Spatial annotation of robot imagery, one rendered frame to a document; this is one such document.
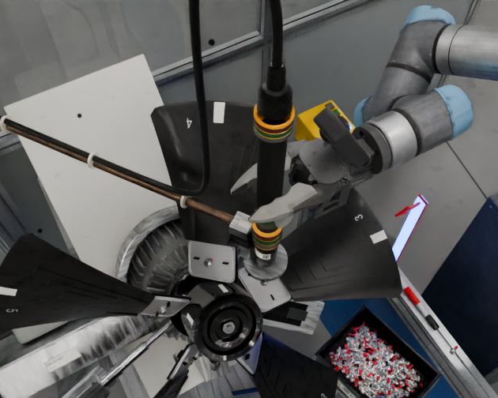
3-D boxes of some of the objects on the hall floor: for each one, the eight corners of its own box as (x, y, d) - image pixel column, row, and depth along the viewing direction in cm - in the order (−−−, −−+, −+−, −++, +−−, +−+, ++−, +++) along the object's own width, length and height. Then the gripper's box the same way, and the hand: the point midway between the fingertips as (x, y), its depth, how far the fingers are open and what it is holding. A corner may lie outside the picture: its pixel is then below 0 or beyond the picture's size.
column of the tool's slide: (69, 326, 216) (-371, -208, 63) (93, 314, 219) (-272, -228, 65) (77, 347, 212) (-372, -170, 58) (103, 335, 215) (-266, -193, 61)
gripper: (390, 197, 80) (261, 264, 74) (345, 140, 85) (220, 199, 80) (405, 162, 73) (262, 233, 67) (354, 103, 78) (217, 163, 72)
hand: (249, 199), depth 71 cm, fingers closed on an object, 4 cm apart
